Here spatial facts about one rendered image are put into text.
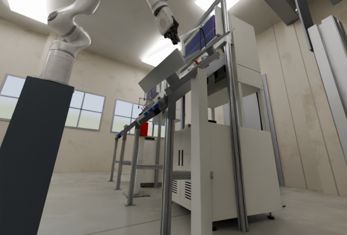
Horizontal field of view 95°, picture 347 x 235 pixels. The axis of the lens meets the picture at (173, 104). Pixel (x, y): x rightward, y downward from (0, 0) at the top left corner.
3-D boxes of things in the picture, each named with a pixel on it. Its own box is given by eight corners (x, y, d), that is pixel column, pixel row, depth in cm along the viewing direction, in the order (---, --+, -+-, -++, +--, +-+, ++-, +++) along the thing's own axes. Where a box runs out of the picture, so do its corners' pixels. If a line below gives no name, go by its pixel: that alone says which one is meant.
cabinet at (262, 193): (210, 235, 85) (207, 121, 105) (161, 202, 145) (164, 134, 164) (284, 220, 112) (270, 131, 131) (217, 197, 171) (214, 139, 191)
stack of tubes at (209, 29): (215, 37, 138) (213, 13, 146) (185, 65, 182) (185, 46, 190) (225, 42, 143) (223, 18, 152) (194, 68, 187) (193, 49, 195)
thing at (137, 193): (126, 198, 155) (135, 120, 180) (122, 193, 176) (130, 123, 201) (150, 196, 165) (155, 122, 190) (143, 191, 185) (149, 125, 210)
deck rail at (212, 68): (169, 106, 95) (163, 98, 95) (168, 107, 97) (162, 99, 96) (228, 61, 132) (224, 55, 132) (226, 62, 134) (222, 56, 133)
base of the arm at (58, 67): (25, 74, 68) (38, 38, 74) (30, 88, 83) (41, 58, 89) (76, 86, 78) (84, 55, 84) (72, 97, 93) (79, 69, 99)
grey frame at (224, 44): (161, 251, 69) (175, -38, 130) (126, 204, 136) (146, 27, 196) (250, 231, 92) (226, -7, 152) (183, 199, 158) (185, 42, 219)
